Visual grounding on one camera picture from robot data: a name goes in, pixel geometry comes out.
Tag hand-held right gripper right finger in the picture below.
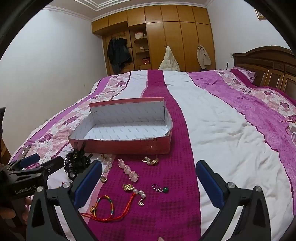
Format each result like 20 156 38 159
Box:
195 159 271 241

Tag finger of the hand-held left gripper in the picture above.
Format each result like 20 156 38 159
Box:
9 153 41 171
40 156 64 175

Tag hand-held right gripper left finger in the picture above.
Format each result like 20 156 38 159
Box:
26 160 103 241

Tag black feather hair accessory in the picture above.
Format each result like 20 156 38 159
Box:
63 145 92 181

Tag pink bead bracelet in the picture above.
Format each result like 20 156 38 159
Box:
117 159 140 182

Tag red cardboard box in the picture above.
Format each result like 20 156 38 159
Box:
68 97 173 155

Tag person's left hand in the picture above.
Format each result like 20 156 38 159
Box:
0 197 32 223

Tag green bead earring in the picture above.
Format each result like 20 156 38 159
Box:
152 184 170 193

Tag gold pearl earrings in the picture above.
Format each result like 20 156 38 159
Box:
142 156 159 165

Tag white charger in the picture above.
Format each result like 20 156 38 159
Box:
287 124 296 145

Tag purple floral pillow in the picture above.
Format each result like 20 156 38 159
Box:
230 66 257 85

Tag beige hanging coat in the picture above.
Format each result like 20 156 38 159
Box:
197 45 212 69

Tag dark hanging coat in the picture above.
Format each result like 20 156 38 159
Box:
107 37 133 74

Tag cream puffer jacket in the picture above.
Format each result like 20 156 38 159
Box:
158 45 181 72

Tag wooden headboard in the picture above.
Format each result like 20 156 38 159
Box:
232 46 296 98

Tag wooden wardrobe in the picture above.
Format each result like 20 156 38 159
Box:
91 5 216 76

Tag multicolour braided cord bracelet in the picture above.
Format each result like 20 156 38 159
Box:
80 193 137 222

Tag white pearl bracelet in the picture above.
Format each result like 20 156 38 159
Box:
97 154 114 173

